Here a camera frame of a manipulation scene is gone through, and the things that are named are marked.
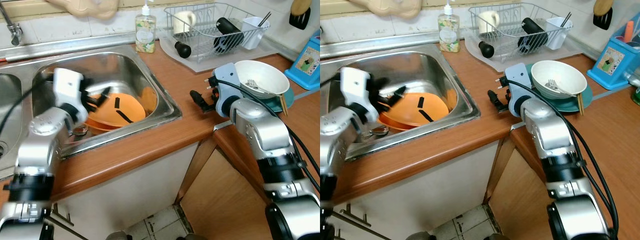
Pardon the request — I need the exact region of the wire dish rack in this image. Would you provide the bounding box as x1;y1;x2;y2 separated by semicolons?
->
467;2;573;63
164;2;271;63

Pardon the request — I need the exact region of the brown wooden cabinet door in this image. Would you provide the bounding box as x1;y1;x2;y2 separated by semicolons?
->
487;160;561;240
177;145;273;240

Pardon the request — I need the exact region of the silver metal object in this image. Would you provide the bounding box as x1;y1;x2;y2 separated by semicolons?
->
622;70;640;88

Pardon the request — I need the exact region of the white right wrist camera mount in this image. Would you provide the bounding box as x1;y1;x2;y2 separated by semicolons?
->
212;63;242;108
505;63;532;108

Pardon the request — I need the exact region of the cream ceramic mug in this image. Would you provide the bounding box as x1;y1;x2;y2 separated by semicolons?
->
477;11;501;35
172;11;197;35

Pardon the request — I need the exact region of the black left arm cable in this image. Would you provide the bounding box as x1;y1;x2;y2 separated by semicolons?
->
0;84;40;133

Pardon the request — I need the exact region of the white plastic cutlery holder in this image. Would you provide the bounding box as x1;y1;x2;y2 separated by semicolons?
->
546;16;573;50
242;16;271;50

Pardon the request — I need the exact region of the white ceramic bowl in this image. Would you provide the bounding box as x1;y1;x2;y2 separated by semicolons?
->
234;60;291;98
531;60;588;98

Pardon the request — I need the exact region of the clear soap pump bottle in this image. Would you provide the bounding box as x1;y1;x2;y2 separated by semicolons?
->
438;0;461;53
135;0;157;54

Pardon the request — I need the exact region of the black flask bottle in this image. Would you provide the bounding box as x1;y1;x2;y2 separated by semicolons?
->
517;17;549;53
214;17;245;53

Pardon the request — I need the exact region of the metal faucet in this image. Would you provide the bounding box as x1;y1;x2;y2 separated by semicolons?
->
0;2;24;47

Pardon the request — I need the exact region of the blue plastic utensil box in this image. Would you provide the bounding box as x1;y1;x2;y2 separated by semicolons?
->
285;30;321;91
586;12;640;91

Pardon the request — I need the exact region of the stainless steel sink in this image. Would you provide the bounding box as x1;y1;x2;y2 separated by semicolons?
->
0;32;183;181
320;32;483;163

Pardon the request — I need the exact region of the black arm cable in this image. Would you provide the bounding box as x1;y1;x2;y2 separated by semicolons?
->
0;84;40;133
215;80;321;191
509;80;621;236

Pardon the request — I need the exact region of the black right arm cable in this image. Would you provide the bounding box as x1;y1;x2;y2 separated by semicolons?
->
509;80;621;236
215;80;321;191

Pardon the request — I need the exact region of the metal cabinet handle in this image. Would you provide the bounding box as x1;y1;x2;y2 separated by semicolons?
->
339;204;375;228
50;204;75;228

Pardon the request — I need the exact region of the orange plastic bowl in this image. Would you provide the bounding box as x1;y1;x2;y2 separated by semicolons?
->
82;92;158;132
377;87;458;132

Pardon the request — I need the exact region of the white cabinet door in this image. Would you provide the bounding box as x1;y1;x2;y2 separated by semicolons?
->
330;140;503;240
50;142;211;240

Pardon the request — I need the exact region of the beige cloth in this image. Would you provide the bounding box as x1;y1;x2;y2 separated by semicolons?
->
45;0;121;21
347;0;423;20

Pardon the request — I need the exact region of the teal plate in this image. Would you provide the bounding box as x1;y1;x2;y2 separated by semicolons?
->
264;86;296;113
524;63;593;113

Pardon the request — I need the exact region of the small black round jar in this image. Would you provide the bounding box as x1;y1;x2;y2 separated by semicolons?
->
477;41;496;58
173;41;192;59

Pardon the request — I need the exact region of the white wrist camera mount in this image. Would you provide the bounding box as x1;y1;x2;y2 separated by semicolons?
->
340;66;374;109
212;63;242;108
52;67;87;109
505;63;532;108

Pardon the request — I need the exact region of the grey drying mat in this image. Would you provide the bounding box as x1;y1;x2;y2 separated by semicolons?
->
159;27;281;74
462;27;583;74

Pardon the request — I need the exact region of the silver metal fork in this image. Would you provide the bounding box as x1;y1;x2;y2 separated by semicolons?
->
545;79;576;97
245;79;273;96

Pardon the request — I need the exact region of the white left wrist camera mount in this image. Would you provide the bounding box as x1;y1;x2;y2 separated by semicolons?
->
340;66;374;109
52;67;87;109

